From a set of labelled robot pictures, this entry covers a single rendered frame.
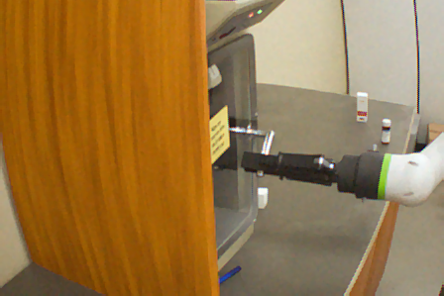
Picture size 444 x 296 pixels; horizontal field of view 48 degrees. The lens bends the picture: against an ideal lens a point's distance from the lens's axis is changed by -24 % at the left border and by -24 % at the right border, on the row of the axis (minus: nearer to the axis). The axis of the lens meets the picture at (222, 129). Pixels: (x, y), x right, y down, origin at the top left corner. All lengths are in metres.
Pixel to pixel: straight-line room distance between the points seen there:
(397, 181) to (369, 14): 2.98
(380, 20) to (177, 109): 3.22
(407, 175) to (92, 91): 0.58
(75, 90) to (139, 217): 0.23
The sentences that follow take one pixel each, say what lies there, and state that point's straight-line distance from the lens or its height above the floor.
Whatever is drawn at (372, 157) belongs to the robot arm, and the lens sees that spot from 1.11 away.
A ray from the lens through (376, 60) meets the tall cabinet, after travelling 4.08.
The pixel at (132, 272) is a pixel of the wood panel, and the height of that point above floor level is 1.04.
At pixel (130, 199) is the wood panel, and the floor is 1.21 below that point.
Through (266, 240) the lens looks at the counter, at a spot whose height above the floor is 0.94.
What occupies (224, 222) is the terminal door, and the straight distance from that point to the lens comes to 1.19.
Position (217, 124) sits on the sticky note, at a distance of 1.10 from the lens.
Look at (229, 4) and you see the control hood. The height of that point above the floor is 1.51.
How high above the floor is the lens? 1.65
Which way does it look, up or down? 21 degrees down
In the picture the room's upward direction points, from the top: 2 degrees counter-clockwise
